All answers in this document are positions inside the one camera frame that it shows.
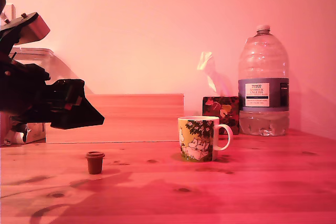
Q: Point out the clear plastic stand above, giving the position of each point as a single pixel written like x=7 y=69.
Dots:
x=56 y=64

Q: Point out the shiny metal container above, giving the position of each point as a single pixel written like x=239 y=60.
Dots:
x=34 y=130

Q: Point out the white tissue sheet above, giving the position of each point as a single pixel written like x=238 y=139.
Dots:
x=211 y=73

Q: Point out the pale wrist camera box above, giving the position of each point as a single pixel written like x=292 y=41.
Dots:
x=36 y=28

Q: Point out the large clear water bottle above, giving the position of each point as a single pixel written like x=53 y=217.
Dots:
x=263 y=79

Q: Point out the long wooden box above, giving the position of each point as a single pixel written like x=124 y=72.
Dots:
x=136 y=119

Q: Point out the brown coffee capsule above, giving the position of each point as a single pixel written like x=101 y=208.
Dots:
x=95 y=162

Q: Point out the floral dark tissue box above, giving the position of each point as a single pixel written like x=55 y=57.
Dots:
x=221 y=113

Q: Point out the cartoon print white mug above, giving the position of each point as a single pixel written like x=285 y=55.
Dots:
x=199 y=138

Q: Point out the white wall plate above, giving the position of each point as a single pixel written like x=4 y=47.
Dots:
x=11 y=12

